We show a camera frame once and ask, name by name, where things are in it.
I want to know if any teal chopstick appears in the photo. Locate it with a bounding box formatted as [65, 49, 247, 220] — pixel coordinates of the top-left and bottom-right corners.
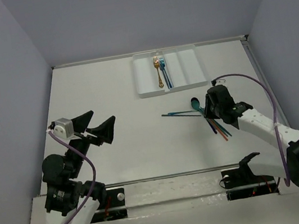
[214, 120, 232, 136]

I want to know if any iridescent green fork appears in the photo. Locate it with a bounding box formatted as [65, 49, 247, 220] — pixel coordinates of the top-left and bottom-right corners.
[161, 109, 199, 117]

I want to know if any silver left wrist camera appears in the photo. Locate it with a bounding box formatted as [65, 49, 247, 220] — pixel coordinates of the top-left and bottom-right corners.
[47, 118, 74, 140]

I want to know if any white plastic cutlery tray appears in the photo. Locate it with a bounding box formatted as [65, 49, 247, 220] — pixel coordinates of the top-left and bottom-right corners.
[132, 44, 210, 98]

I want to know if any purple metal spoon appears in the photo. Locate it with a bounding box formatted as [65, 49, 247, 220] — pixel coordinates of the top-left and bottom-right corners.
[191, 97, 205, 117]

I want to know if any orange chopstick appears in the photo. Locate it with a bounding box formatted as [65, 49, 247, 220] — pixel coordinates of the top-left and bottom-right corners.
[210, 119, 228, 141]

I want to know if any white front platform board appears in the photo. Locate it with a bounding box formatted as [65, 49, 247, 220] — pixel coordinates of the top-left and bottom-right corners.
[30, 165, 299, 224]

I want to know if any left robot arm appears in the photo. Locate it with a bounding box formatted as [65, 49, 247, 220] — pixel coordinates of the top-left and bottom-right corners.
[42, 111, 128, 224]

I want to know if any teal metal knife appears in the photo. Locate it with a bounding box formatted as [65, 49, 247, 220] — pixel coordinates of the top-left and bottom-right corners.
[163, 113, 202, 117]

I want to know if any blue metal fork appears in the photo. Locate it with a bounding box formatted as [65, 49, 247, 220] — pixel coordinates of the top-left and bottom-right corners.
[158, 58, 171, 89]
[159, 58, 173, 89]

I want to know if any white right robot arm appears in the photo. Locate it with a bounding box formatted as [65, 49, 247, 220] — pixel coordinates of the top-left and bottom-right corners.
[205, 84, 299, 188]

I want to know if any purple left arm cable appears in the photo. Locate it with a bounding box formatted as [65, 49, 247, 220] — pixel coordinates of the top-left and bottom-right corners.
[8, 124, 105, 224]

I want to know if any dark chopstick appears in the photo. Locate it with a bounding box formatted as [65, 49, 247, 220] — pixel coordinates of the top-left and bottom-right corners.
[205, 118, 218, 134]

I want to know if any ornate gold fork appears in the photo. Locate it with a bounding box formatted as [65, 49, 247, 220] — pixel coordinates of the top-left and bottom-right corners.
[153, 57, 164, 88]

